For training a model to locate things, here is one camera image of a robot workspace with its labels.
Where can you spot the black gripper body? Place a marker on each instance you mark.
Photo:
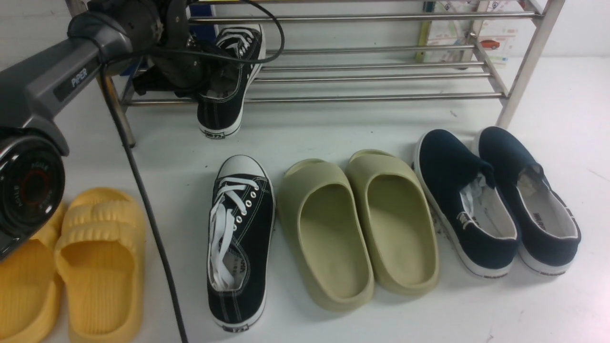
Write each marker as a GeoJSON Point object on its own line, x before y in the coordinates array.
{"type": "Point", "coordinates": [175, 70]}

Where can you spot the black canvas sneaker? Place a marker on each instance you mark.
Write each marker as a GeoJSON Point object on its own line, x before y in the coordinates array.
{"type": "Point", "coordinates": [220, 105]}
{"type": "Point", "coordinates": [241, 224]}

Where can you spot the olive green slipper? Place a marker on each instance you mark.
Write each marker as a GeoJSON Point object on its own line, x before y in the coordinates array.
{"type": "Point", "coordinates": [396, 222]}
{"type": "Point", "coordinates": [318, 215]}

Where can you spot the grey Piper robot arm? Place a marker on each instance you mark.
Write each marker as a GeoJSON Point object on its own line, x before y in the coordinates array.
{"type": "Point", "coordinates": [34, 91]}

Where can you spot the blue box behind rack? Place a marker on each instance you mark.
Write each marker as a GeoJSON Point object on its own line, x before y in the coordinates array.
{"type": "Point", "coordinates": [202, 32]}

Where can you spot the stainless steel shoe rack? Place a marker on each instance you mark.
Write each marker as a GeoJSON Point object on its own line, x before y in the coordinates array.
{"type": "Point", "coordinates": [356, 54]}

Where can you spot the yellow slipper inner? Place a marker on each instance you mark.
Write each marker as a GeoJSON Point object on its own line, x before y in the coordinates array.
{"type": "Point", "coordinates": [100, 257]}

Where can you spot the yellow slipper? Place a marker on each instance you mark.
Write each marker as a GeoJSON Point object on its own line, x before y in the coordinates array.
{"type": "Point", "coordinates": [30, 286]}
{"type": "Point", "coordinates": [100, 257]}

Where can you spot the yellow slipper far left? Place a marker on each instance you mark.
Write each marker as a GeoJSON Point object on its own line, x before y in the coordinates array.
{"type": "Point", "coordinates": [30, 286]}

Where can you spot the navy slip-on shoe left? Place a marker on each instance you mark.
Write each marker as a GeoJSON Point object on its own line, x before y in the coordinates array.
{"type": "Point", "coordinates": [462, 190]}

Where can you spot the navy slip-on shoe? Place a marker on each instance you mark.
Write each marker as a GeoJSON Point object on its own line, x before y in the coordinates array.
{"type": "Point", "coordinates": [549, 232]}
{"type": "Point", "coordinates": [462, 190]}

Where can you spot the white illustrated box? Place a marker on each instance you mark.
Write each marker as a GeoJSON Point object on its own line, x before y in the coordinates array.
{"type": "Point", "coordinates": [496, 37]}

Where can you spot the navy slip-on shoe right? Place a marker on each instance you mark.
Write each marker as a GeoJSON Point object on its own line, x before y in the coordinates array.
{"type": "Point", "coordinates": [549, 232]}

